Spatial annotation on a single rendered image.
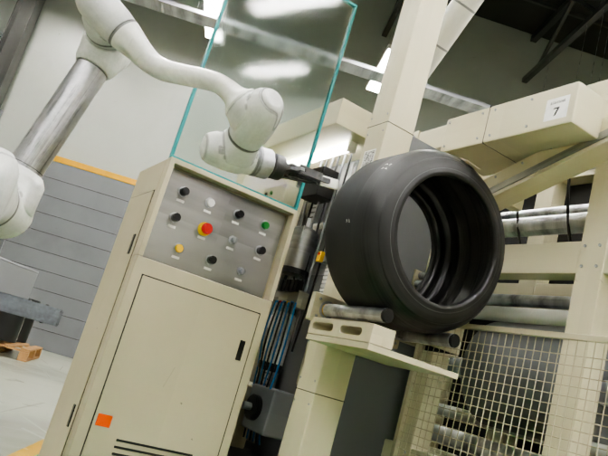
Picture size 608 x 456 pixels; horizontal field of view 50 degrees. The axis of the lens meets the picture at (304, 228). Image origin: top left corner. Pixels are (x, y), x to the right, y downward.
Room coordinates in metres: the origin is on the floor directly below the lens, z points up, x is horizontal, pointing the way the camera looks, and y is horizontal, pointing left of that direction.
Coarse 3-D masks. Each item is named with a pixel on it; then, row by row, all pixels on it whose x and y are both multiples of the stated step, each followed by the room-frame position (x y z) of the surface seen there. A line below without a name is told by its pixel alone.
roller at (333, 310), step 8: (328, 304) 2.21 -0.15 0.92; (336, 304) 2.17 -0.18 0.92; (328, 312) 2.18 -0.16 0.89; (336, 312) 2.14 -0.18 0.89; (344, 312) 2.10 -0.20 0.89; (352, 312) 2.06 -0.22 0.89; (360, 312) 2.02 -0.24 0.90; (368, 312) 1.98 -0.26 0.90; (376, 312) 1.95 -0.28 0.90; (384, 312) 1.92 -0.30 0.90; (392, 312) 1.93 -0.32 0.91; (368, 320) 2.00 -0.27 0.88; (376, 320) 1.96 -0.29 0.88; (384, 320) 1.93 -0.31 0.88; (392, 320) 1.94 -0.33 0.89
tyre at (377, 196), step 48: (384, 192) 1.87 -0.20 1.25; (432, 192) 2.27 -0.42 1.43; (480, 192) 2.01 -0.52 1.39; (336, 240) 2.01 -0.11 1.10; (384, 240) 1.87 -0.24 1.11; (432, 240) 2.34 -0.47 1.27; (480, 240) 2.22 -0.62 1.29; (384, 288) 1.92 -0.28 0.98; (432, 288) 2.33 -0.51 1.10; (480, 288) 2.06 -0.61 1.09
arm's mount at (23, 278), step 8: (0, 264) 1.55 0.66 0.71; (8, 264) 1.56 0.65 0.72; (16, 264) 1.57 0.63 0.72; (0, 272) 1.55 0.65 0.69; (8, 272) 1.56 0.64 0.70; (16, 272) 1.57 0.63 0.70; (24, 272) 1.58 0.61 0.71; (32, 272) 1.59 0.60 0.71; (0, 280) 1.55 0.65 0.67; (8, 280) 1.56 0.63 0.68; (16, 280) 1.57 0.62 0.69; (24, 280) 1.58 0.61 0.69; (32, 280) 1.59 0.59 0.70; (0, 288) 1.56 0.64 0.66; (8, 288) 1.57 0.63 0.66; (16, 288) 1.58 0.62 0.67; (24, 288) 1.59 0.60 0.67; (32, 288) 1.59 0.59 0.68; (16, 296) 1.58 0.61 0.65; (24, 296) 1.59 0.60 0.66
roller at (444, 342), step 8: (400, 336) 2.27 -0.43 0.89; (408, 336) 2.23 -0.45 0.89; (416, 336) 2.19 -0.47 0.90; (424, 336) 2.16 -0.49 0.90; (432, 336) 2.12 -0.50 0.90; (440, 336) 2.09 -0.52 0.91; (448, 336) 2.06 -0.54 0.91; (456, 336) 2.06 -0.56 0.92; (432, 344) 2.14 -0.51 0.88; (440, 344) 2.10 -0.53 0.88; (448, 344) 2.06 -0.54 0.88; (456, 344) 2.06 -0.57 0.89
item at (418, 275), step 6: (414, 270) 2.58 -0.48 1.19; (414, 276) 2.57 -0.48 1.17; (420, 276) 2.56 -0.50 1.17; (414, 282) 2.57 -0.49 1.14; (420, 282) 2.54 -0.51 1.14; (414, 288) 2.58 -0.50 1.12; (450, 330) 2.44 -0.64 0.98; (456, 330) 2.45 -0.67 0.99; (462, 330) 2.47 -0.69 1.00; (462, 336) 2.47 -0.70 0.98; (408, 342) 2.59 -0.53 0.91; (414, 342) 2.50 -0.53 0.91; (426, 348) 2.63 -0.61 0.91; (432, 348) 2.59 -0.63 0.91; (438, 348) 2.57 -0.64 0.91; (444, 348) 2.44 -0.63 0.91; (450, 348) 2.45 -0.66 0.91
